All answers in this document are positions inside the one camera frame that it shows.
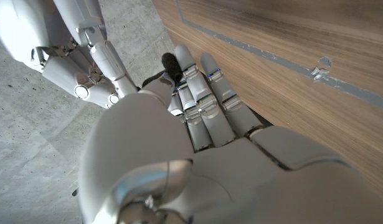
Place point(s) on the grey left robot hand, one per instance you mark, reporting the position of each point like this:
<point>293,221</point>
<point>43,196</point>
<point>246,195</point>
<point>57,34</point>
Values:
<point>210,174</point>

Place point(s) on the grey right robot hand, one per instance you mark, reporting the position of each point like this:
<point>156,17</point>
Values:
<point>54,37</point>

